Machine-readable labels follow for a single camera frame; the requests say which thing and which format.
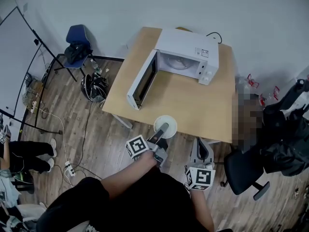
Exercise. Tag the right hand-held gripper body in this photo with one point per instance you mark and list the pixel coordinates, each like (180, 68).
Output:
(201, 178)

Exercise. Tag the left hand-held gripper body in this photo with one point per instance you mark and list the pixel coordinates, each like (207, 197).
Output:
(137, 146)

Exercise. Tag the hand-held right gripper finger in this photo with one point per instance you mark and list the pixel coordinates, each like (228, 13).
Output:
(210, 155)
(195, 153)

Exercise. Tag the white bowl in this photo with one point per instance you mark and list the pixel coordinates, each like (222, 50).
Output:
(171, 124)

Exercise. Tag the white microwave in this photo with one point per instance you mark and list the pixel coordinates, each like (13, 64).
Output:
(186, 41)

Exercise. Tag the person's right forearm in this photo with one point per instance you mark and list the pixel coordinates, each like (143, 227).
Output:
(201, 207)

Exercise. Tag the person's left forearm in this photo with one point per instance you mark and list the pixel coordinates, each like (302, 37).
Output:
(130, 175)

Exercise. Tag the white table leg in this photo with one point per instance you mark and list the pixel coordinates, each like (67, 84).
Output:
(214, 142)
(123, 121)

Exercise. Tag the black office chair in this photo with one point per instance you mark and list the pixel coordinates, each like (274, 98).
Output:
(241, 173)

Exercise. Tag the person's black clothing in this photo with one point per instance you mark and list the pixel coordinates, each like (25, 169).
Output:
(144, 207)

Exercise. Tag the white power strip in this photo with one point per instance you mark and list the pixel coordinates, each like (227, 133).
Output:
(33, 106)
(69, 169)

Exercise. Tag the black helmet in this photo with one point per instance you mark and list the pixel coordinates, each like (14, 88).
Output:
(93, 88)

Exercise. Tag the black jacket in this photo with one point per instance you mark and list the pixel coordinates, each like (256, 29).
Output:
(285, 144)

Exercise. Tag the clear plastic water bottle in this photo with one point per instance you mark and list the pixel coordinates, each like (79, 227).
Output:
(95, 66)

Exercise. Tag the black scooter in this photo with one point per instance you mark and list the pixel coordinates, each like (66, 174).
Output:
(292, 93)

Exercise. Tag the yellow plastic container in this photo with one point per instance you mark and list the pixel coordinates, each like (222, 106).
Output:
(181, 28)

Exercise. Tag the black bag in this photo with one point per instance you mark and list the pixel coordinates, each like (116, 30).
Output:
(76, 52)

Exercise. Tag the brown cardboard box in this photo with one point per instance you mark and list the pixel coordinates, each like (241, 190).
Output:
(36, 86)

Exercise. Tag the blue chair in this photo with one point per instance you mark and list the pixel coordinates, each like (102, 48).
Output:
(77, 34)

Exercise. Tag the whiteboard on black stand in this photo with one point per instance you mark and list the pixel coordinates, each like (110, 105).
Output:
(12, 52)

